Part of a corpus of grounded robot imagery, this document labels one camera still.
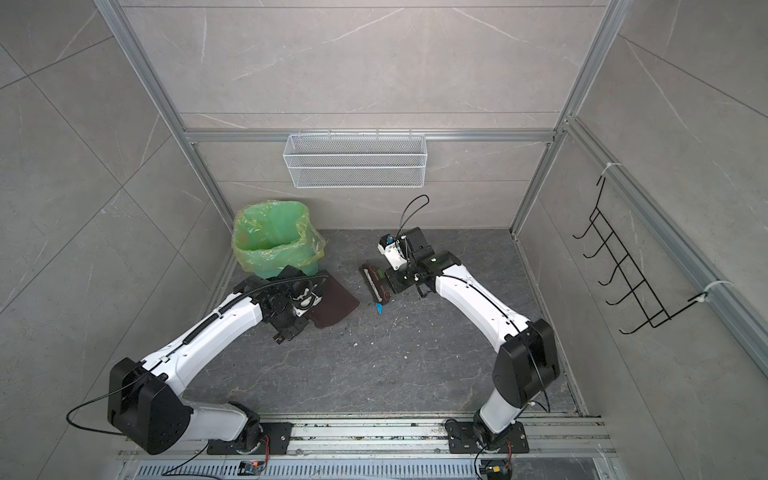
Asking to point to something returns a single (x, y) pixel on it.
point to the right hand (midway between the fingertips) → (391, 273)
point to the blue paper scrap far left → (379, 308)
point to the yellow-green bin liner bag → (268, 236)
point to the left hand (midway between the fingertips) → (292, 318)
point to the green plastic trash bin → (270, 235)
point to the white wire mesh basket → (392, 161)
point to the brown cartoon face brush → (377, 281)
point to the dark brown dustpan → (335, 303)
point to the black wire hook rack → (652, 311)
